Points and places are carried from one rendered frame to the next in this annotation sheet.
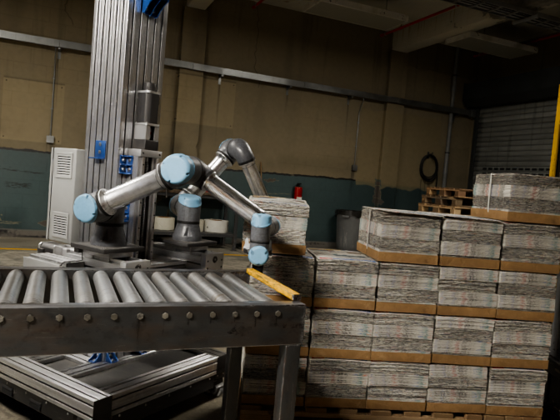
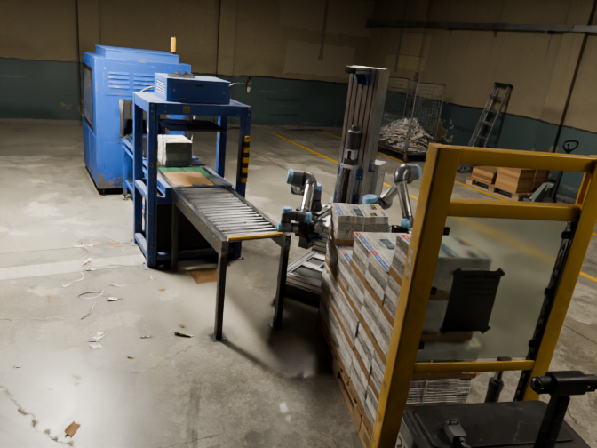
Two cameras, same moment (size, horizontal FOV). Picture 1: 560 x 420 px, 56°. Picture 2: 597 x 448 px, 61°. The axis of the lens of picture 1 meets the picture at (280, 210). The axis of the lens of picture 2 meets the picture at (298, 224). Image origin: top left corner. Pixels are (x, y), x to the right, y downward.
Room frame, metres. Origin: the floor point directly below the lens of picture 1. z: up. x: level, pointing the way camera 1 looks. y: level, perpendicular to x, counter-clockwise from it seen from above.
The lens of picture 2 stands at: (1.63, -3.38, 2.13)
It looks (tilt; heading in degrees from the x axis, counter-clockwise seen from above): 19 degrees down; 82
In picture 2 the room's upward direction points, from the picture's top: 6 degrees clockwise
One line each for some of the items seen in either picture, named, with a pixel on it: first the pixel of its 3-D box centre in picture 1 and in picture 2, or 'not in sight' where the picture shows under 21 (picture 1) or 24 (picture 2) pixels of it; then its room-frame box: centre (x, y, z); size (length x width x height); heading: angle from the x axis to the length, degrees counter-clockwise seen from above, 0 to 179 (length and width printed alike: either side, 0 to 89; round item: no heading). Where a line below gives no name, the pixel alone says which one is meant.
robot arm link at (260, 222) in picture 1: (262, 227); (289, 214); (2.01, 0.06, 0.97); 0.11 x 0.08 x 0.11; 167
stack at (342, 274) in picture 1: (361, 338); (368, 322); (2.57, -0.45, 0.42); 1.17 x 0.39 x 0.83; 96
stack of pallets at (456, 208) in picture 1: (463, 227); not in sight; (8.83, -3.11, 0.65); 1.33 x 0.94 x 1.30; 117
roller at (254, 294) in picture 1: (247, 292); (252, 236); (1.76, 0.09, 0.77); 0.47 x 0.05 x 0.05; 23
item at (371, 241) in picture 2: (401, 211); (387, 241); (2.56, -0.59, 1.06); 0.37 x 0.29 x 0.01; 7
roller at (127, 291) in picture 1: (127, 292); (233, 219); (1.61, 0.45, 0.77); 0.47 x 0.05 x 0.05; 23
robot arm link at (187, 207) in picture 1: (188, 207); (370, 203); (2.71, 0.47, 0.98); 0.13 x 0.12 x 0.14; 27
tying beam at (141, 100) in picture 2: not in sight; (191, 104); (1.14, 1.56, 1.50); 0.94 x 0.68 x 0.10; 23
